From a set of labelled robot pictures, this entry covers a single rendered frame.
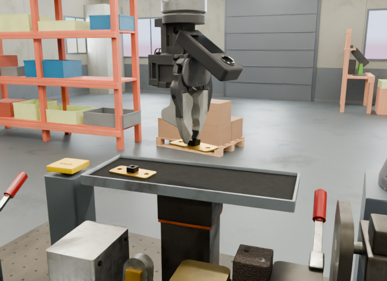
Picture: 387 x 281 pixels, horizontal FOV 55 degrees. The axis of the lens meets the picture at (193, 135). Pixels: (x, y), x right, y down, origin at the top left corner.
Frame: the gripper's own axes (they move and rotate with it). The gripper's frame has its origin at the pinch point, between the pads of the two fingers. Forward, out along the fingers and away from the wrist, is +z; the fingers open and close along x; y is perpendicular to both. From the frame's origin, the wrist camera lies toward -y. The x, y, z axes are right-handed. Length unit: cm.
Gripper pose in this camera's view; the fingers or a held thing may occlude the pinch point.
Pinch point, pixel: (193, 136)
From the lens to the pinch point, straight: 64.6
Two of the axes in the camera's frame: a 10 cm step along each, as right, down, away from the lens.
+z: 0.0, 9.7, 2.3
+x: -6.3, 1.7, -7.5
